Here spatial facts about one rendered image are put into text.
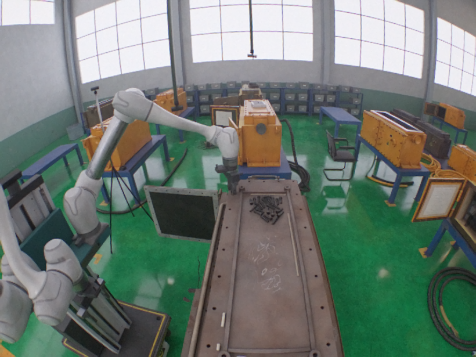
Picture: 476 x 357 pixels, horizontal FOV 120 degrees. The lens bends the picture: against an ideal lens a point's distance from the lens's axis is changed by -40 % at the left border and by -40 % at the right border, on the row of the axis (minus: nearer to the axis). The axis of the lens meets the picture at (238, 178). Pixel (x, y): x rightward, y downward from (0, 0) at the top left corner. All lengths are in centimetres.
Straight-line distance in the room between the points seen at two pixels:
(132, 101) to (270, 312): 102
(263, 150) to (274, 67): 674
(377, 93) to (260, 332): 1108
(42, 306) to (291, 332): 77
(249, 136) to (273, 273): 253
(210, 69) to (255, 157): 690
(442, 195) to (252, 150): 261
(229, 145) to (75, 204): 85
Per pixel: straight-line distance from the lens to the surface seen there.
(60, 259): 81
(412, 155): 434
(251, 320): 85
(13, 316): 97
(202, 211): 184
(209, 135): 131
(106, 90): 1184
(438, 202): 289
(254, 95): 607
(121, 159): 398
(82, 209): 122
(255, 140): 328
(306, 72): 998
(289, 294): 91
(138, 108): 105
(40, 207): 131
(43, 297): 74
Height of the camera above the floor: 214
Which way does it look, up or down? 30 degrees down
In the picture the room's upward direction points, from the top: 2 degrees counter-clockwise
